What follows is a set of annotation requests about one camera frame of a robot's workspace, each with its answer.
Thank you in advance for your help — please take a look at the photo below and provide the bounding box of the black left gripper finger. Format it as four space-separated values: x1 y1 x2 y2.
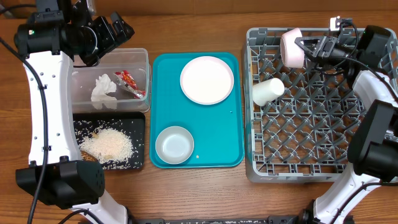
93 16 120 56
111 12 135 44

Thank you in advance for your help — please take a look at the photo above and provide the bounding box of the pink bowl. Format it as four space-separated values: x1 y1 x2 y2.
280 28 305 68

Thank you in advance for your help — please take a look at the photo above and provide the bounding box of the red snack wrapper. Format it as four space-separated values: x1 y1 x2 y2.
114 70 146 99

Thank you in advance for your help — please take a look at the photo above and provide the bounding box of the white napkin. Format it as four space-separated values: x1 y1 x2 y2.
91 73 117 110

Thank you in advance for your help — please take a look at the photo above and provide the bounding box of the cream plastic cup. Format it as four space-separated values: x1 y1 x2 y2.
252 78 285 106

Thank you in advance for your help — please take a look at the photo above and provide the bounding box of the pink plate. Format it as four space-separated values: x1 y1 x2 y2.
180 56 234 105

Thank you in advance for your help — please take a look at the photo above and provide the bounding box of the white small bowl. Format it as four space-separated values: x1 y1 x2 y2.
155 126 195 165

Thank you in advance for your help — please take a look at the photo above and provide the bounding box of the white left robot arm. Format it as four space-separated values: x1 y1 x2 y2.
14 0 134 223

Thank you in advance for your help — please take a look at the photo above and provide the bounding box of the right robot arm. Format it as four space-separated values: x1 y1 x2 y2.
149 17 397 223

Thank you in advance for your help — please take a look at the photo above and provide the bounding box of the grey dishwasher rack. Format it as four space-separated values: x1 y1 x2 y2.
244 26 397 183

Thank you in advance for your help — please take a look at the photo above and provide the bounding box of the clear plastic bin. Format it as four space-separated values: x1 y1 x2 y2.
71 48 152 113

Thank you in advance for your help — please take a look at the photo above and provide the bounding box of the black plastic tray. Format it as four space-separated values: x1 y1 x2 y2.
72 111 147 171

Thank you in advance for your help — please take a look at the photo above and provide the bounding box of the white rice pile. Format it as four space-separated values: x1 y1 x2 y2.
74 119 146 170

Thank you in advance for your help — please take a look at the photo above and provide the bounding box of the brown food scrap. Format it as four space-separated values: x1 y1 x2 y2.
81 151 97 161

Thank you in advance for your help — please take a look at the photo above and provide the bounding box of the teal serving tray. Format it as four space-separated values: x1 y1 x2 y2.
149 52 244 169

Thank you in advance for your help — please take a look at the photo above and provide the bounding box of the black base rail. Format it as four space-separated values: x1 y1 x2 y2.
134 215 300 224

